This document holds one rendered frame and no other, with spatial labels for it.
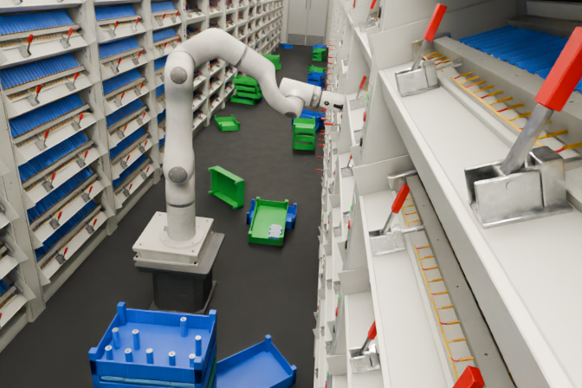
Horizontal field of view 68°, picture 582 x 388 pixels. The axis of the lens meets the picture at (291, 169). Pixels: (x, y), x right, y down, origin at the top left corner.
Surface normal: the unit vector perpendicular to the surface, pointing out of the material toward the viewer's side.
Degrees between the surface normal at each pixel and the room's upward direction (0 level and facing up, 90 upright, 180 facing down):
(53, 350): 0
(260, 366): 0
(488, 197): 90
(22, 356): 0
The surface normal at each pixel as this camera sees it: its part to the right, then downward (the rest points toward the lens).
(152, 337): 0.07, -0.92
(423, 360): -0.29, -0.89
